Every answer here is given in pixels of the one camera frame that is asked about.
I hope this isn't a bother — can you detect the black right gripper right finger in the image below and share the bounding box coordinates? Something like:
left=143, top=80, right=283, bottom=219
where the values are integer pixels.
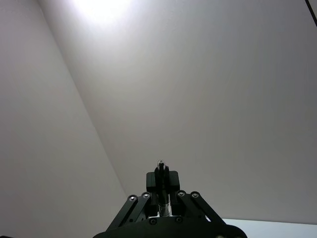
left=165, top=170, right=228, bottom=226

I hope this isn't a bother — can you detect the thin dark cable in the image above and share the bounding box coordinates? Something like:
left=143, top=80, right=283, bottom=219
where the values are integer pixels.
left=304, top=0, right=317, bottom=26

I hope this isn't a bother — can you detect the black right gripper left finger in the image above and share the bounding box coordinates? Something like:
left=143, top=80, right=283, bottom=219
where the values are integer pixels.
left=108, top=171, right=160, bottom=229

